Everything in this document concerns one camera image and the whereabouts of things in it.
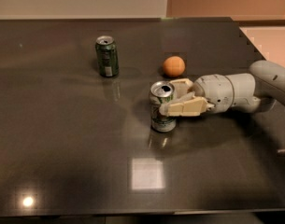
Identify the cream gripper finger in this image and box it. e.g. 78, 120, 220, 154
159, 95, 213, 117
170, 78, 195, 99

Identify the orange fruit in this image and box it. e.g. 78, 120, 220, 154
163, 56, 185, 77

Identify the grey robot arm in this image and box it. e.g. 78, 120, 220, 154
159, 60, 285, 117

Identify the dark green soda can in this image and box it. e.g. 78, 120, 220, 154
95, 35, 119, 77

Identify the white green 7up can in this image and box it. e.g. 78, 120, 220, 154
149, 81, 176, 133

